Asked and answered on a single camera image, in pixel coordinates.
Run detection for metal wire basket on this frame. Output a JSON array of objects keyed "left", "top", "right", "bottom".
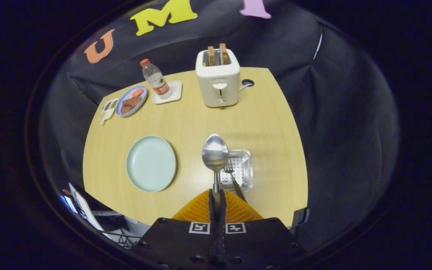
[{"left": 218, "top": 149, "right": 254, "bottom": 193}]

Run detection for light green plate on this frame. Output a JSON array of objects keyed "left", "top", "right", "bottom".
[{"left": 126, "top": 135, "right": 177, "bottom": 192}]

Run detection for clear water bottle red cap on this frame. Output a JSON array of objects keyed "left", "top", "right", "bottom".
[{"left": 139, "top": 58, "right": 173, "bottom": 100}]

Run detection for metal spoon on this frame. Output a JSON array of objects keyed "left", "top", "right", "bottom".
[{"left": 202, "top": 134, "right": 230, "bottom": 194}]

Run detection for blue plate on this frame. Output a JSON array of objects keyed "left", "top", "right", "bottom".
[{"left": 115, "top": 85, "right": 148, "bottom": 118}]

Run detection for black backdrop cloth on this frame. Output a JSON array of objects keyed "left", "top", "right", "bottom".
[{"left": 40, "top": 0, "right": 400, "bottom": 248}]

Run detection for white paper sheets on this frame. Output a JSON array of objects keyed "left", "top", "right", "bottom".
[{"left": 68, "top": 183, "right": 104, "bottom": 231}]

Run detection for brown meat pieces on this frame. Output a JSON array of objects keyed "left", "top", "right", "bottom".
[{"left": 120, "top": 97, "right": 141, "bottom": 114}]

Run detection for white square coaster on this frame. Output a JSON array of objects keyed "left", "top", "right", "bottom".
[{"left": 152, "top": 80, "right": 183, "bottom": 105}]

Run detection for metal fork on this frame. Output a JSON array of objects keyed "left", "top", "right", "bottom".
[{"left": 224, "top": 161, "right": 247, "bottom": 203}]

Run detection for white divided sauce dish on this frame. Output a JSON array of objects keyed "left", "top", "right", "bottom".
[{"left": 99, "top": 98, "right": 120, "bottom": 125}]

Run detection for white toaster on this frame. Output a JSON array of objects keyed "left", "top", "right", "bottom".
[{"left": 195, "top": 48, "right": 241, "bottom": 108}]

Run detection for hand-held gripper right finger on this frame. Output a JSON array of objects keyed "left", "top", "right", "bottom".
[{"left": 219, "top": 189, "right": 307, "bottom": 270}]

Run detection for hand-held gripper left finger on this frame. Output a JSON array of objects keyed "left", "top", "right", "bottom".
[{"left": 129, "top": 189, "right": 216, "bottom": 270}]

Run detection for wire rack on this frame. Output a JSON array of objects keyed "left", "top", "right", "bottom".
[{"left": 105, "top": 231, "right": 141, "bottom": 249}]

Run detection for black table edge bracket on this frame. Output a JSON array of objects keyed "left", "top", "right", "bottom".
[{"left": 292, "top": 207, "right": 310, "bottom": 227}]

